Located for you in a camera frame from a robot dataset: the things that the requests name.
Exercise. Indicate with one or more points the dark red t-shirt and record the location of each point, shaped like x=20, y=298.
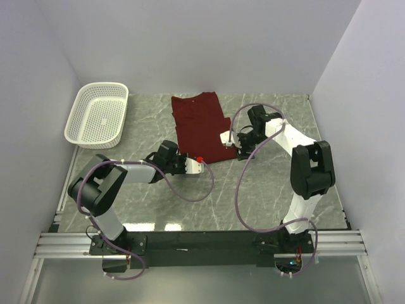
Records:
x=199, y=121

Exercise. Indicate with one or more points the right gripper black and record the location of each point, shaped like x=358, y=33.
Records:
x=242, y=144

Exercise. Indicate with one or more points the white perforated plastic basket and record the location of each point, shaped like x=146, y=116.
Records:
x=97, y=116

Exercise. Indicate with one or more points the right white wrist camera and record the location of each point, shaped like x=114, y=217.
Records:
x=229, y=139

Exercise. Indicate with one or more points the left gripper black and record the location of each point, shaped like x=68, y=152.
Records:
x=182, y=163

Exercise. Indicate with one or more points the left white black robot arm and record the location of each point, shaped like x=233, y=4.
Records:
x=99, y=182

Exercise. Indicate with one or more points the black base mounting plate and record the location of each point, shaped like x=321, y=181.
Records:
x=213, y=248

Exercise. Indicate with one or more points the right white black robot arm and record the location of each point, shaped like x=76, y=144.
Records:
x=312, y=171

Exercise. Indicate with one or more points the aluminium extrusion rail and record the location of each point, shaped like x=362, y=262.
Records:
x=62, y=246

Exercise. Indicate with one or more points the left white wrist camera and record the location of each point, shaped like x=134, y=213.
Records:
x=192, y=166

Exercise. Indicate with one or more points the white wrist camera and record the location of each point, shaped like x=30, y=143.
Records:
x=229, y=139
x=192, y=166

